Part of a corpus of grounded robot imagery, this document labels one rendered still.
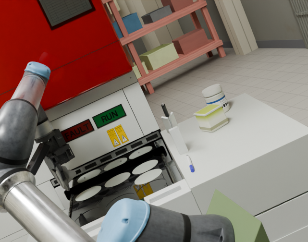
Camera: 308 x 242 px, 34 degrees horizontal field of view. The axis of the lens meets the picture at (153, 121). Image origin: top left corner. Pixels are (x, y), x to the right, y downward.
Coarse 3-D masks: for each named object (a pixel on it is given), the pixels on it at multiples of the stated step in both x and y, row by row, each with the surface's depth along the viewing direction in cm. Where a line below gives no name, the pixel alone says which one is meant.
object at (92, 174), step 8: (152, 144) 188; (160, 144) 189; (136, 152) 188; (144, 152) 189; (112, 160) 189; (120, 160) 188; (128, 160) 189; (168, 160) 191; (96, 168) 189; (104, 168) 188; (112, 168) 189; (80, 176) 188; (88, 176) 188; (72, 184) 188; (56, 192) 188; (64, 192) 190; (64, 200) 189
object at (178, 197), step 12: (156, 192) 137; (168, 192) 134; (180, 192) 130; (156, 204) 129; (168, 204) 129; (180, 204) 129; (192, 204) 129; (84, 228) 135; (96, 228) 133; (96, 240) 128
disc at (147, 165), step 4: (152, 160) 183; (156, 160) 181; (144, 164) 183; (148, 164) 181; (152, 164) 179; (156, 164) 177; (136, 168) 183; (140, 168) 181; (144, 168) 179; (148, 168) 177; (132, 172) 180; (136, 172) 178; (140, 172) 176
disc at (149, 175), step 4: (148, 172) 173; (152, 172) 171; (156, 172) 170; (160, 172) 168; (140, 176) 173; (144, 176) 171; (148, 176) 169; (152, 176) 168; (156, 176) 166; (136, 180) 171; (140, 180) 169; (144, 180) 168; (148, 180) 166
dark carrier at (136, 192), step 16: (160, 160) 179; (112, 176) 186; (160, 176) 164; (80, 192) 184; (112, 192) 170; (128, 192) 164; (144, 192) 158; (80, 208) 169; (96, 208) 163; (80, 224) 156
